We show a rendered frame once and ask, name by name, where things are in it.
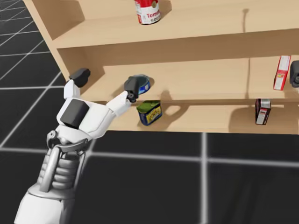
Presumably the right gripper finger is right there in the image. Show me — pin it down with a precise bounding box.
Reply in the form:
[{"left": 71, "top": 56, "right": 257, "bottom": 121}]
[{"left": 289, "top": 60, "right": 299, "bottom": 88}]

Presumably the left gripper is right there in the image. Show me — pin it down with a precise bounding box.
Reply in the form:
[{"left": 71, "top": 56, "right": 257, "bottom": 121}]
[{"left": 57, "top": 68, "right": 142, "bottom": 141}]

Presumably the blue flat can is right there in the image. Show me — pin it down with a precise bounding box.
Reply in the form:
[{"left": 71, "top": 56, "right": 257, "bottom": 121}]
[{"left": 128, "top": 74, "right": 150, "bottom": 96}]

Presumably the green and blue rectangular can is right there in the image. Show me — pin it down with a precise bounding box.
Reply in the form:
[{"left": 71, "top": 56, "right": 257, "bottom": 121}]
[{"left": 136, "top": 100, "right": 163, "bottom": 126}]

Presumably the red and white can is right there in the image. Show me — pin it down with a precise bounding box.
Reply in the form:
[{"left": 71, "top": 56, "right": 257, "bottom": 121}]
[{"left": 134, "top": 0, "right": 162, "bottom": 26}]

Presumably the red and white carton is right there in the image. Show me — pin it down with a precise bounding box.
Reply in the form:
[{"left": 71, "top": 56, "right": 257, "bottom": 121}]
[{"left": 273, "top": 55, "right": 292, "bottom": 91}]

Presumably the dark red carton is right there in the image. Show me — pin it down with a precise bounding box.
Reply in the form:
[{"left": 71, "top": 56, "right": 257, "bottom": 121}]
[{"left": 255, "top": 98, "right": 272, "bottom": 126}]

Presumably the pale wooden shelf unit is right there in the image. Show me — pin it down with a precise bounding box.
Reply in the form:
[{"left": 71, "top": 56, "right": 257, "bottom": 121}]
[{"left": 22, "top": 0, "right": 299, "bottom": 135}]

